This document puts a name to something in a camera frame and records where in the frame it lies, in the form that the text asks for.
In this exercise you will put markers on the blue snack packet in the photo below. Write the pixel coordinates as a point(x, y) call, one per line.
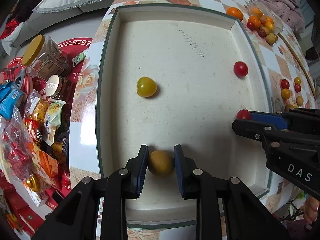
point(10, 96)

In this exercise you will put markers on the yellow cherry tomato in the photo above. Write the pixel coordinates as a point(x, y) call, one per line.
point(146, 87)

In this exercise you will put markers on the red cherry tomato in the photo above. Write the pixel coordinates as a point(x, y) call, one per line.
point(240, 69)
point(243, 114)

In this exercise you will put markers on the brown longan fruit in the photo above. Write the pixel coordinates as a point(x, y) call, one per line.
point(161, 164)

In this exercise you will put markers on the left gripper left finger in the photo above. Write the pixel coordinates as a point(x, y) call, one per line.
point(125, 183)

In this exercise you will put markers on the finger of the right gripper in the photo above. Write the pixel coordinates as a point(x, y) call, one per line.
point(255, 130)
point(274, 120)

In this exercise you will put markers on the white lid small jar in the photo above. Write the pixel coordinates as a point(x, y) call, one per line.
point(58, 88)

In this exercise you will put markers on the pile of snack bags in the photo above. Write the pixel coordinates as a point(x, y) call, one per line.
point(34, 149)

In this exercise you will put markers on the long wooden stick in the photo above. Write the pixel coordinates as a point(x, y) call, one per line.
point(301, 65)

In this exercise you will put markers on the yellow lid plastic jar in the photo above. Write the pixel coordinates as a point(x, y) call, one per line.
point(44, 58)

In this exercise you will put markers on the glass fruit bowl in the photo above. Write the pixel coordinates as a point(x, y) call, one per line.
point(263, 13)

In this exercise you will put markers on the orange tangerine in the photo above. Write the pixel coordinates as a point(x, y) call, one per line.
point(257, 23)
point(235, 12)

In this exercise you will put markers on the white tray green rim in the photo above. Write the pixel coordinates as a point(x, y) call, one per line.
point(190, 53)

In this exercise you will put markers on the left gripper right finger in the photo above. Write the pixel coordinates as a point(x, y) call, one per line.
point(195, 183)

